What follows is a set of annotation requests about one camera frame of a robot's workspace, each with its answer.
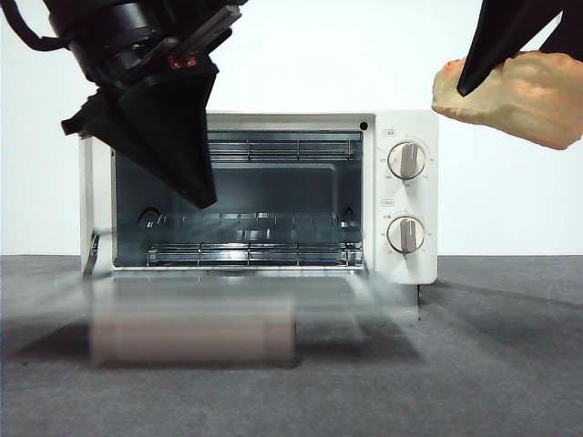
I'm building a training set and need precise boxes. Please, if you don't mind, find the golden brown bread loaf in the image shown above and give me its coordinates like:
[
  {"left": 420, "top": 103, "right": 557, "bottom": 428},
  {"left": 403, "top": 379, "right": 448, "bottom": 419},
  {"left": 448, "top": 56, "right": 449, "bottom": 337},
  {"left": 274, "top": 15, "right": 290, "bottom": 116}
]
[{"left": 430, "top": 49, "right": 583, "bottom": 150}]

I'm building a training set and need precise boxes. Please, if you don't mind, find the oven door with beige handle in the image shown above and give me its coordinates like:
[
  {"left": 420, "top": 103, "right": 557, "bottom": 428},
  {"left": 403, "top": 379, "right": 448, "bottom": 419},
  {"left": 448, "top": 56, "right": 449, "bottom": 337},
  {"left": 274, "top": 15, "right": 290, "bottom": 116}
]
[{"left": 11, "top": 268, "right": 424, "bottom": 370}]

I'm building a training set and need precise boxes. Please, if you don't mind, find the white toaster oven body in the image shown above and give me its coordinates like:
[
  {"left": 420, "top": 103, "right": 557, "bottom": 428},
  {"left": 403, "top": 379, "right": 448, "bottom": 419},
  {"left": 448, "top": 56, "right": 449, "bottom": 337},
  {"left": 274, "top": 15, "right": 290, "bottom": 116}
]
[{"left": 79, "top": 110, "right": 440, "bottom": 320}]

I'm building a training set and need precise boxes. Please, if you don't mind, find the beige temperature knob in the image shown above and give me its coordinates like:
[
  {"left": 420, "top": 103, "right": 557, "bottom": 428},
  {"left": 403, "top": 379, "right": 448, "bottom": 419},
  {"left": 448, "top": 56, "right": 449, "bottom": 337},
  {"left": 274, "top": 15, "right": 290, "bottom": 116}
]
[{"left": 387, "top": 140, "right": 430, "bottom": 181}]

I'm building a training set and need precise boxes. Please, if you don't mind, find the beige timer knob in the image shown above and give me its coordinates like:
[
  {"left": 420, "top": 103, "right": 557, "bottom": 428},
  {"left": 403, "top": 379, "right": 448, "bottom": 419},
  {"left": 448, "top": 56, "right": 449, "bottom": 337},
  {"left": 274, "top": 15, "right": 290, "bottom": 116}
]
[{"left": 387, "top": 216, "right": 427, "bottom": 256}]

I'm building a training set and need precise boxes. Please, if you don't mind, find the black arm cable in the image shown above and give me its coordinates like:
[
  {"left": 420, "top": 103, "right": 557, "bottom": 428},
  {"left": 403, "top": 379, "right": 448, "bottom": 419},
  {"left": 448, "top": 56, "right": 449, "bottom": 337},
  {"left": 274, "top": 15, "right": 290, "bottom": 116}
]
[{"left": 0, "top": 0, "right": 74, "bottom": 52}]

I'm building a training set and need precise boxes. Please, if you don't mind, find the metal wire oven rack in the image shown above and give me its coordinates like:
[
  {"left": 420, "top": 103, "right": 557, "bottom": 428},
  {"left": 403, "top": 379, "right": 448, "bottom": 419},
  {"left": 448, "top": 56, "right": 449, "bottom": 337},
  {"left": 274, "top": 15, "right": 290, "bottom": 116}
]
[{"left": 144, "top": 239, "right": 365, "bottom": 269}]

